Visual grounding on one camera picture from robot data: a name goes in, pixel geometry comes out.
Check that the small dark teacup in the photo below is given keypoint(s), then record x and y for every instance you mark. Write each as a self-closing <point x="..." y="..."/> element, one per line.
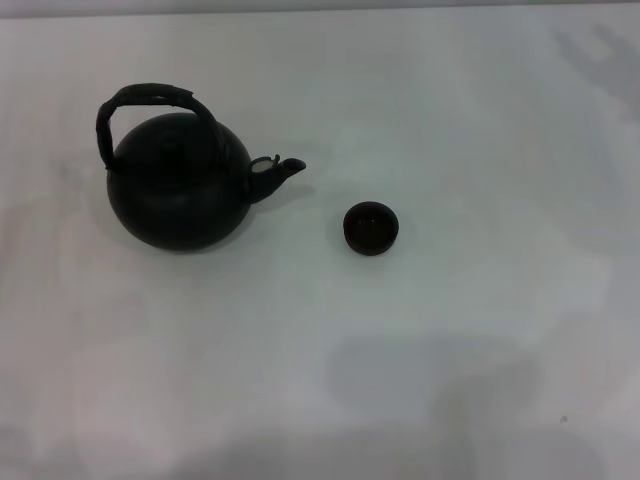
<point x="371" y="230"/>

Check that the black round teapot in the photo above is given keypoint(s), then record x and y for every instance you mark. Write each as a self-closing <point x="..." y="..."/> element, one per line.
<point x="175" y="210"/>

